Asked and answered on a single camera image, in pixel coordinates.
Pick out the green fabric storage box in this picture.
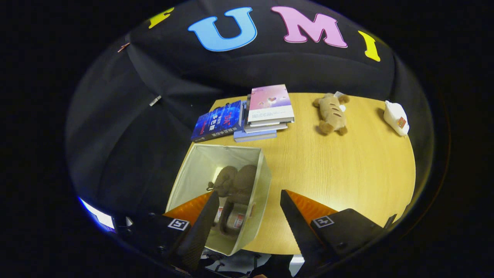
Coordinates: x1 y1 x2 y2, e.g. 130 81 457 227
165 144 272 256

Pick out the computer monitor screen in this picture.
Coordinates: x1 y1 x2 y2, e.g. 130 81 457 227
79 198 116 232

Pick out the white plush toy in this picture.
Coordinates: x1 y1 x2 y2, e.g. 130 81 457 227
383 100 409 136

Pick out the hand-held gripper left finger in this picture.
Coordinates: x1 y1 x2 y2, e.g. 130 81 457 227
116 190 220 273

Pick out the pink cover book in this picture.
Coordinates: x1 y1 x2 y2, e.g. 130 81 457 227
247 84 295 125

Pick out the brown slipper shoe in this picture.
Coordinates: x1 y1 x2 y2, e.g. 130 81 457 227
207 166 238 232
224 165 257 236

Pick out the light blue book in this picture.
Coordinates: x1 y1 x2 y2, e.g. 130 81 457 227
233 129 277 143

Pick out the white book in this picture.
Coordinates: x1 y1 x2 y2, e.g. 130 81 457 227
244 122 289 134

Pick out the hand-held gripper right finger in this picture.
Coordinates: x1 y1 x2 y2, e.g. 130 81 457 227
280 189 387 276

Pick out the brown plush toy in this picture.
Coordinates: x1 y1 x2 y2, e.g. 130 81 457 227
313 92 350 136

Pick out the dark blue book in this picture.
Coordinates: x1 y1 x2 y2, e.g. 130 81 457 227
190 100 244 143

